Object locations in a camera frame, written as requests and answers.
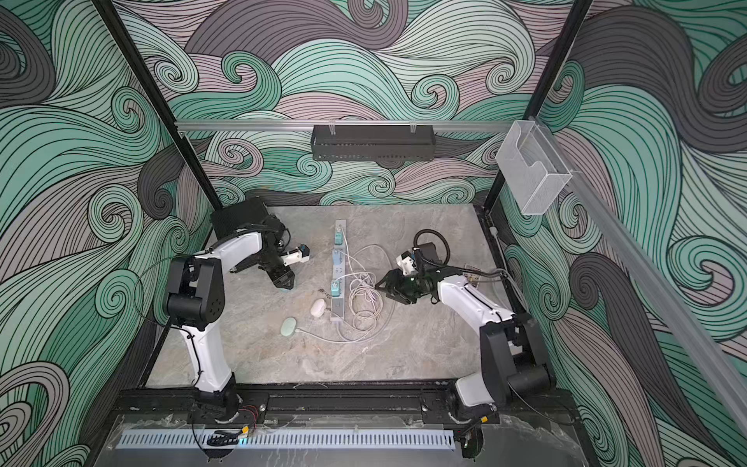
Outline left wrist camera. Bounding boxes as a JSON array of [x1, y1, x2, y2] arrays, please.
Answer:
[[281, 244, 310, 267]]

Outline aluminium wall rail back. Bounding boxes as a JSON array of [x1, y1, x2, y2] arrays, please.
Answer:
[[175, 119, 513, 133]]

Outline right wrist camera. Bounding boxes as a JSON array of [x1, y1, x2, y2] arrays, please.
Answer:
[[396, 251, 419, 277]]

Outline aluminium wall rail right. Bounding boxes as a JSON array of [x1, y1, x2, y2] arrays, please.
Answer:
[[530, 118, 746, 433]]

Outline lavender cable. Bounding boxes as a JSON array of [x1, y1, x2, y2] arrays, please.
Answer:
[[340, 270, 386, 319]]

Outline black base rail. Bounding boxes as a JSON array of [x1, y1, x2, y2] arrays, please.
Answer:
[[113, 379, 578, 424]]

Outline white earbud case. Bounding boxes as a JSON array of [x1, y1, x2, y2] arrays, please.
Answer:
[[309, 299, 327, 318]]

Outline black wall shelf tray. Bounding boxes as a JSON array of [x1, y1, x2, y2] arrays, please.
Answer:
[[310, 126, 436, 165]]

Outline teal blue charger adapter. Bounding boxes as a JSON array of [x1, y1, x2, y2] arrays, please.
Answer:
[[333, 251, 345, 268]]

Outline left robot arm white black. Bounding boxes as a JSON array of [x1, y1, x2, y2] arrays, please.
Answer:
[[163, 214, 310, 424]]

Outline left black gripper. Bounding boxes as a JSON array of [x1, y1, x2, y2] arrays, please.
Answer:
[[257, 251, 297, 288]]

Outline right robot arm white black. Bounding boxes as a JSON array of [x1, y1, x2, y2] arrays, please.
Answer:
[[375, 229, 556, 424]]

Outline white slotted cable duct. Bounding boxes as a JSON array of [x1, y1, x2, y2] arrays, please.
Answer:
[[114, 429, 456, 451]]

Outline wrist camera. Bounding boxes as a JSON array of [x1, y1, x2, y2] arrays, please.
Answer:
[[281, 244, 310, 267], [396, 251, 419, 277]]

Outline white power strip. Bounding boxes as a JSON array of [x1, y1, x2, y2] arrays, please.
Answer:
[[330, 220, 348, 323]]

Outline clear acrylic wall bin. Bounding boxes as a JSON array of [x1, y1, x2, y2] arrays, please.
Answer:
[[496, 120, 572, 216]]

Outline grey cable right edge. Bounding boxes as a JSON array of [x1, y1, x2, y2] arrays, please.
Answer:
[[489, 226, 526, 311]]

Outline aluminium wall rail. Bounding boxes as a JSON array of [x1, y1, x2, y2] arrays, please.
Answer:
[[175, 119, 513, 133], [530, 118, 746, 433]]

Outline beige cable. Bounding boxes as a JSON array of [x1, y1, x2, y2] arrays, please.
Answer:
[[296, 241, 398, 346]]

